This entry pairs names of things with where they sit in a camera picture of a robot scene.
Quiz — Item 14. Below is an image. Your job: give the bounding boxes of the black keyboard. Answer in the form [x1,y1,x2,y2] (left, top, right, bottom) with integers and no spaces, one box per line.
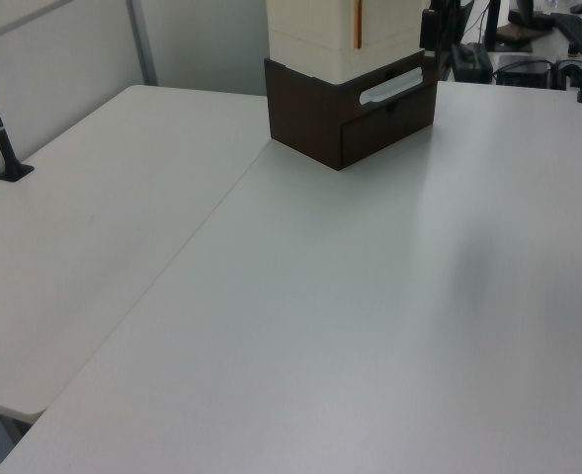
[548,12,582,53]

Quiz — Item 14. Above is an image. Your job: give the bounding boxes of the orange door handle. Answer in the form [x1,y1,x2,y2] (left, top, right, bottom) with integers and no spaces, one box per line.
[352,0,363,51]

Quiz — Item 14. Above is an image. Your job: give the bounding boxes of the dark brown drawer box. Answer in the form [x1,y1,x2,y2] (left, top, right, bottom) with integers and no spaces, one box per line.
[263,48,441,173]

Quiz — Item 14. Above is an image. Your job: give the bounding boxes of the black power box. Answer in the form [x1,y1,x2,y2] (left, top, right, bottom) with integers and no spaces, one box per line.
[450,41,495,83]

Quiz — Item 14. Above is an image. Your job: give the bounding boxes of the black monitor stand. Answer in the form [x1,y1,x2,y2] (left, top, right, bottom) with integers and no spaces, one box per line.
[507,0,556,30]

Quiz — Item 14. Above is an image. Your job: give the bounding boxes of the cream cabinet door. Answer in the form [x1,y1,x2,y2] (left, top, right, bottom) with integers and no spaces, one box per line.
[351,0,425,53]

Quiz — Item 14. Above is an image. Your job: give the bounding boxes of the white drawer handle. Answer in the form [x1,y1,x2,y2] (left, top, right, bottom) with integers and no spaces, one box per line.
[358,65,427,108]

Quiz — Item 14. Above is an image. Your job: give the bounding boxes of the brown wooden board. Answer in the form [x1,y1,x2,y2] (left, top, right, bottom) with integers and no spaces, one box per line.
[496,22,535,51]

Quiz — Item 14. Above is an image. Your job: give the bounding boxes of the cream plastic cabinet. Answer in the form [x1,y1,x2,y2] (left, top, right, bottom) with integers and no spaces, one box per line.
[266,0,427,85]

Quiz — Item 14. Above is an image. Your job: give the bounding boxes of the black equipment case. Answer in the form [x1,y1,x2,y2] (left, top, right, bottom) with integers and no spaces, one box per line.
[492,53,554,89]

